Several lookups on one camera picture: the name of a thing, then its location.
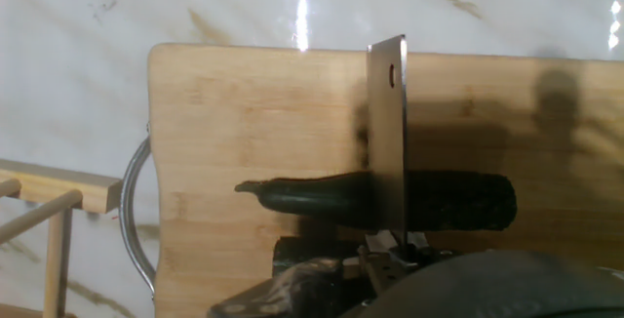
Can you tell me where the tapered cucumber with stem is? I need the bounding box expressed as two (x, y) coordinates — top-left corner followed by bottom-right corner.
(233, 170), (519, 234)

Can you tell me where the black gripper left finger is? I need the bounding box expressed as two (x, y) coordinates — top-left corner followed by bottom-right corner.
(207, 244), (409, 318)

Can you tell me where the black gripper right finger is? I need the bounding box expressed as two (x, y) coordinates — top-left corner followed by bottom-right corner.
(408, 243), (455, 267)

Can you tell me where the steel cleaver blade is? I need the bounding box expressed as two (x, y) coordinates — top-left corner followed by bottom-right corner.
(365, 33), (410, 260)

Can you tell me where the cut cucumber piece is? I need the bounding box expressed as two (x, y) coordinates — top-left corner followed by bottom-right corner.
(271, 234), (365, 278)

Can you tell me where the wooden cutting board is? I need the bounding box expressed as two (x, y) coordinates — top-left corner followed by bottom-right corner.
(119, 42), (624, 318)

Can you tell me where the wooden peg rack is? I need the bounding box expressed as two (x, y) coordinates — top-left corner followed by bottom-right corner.
(0, 157), (123, 318)

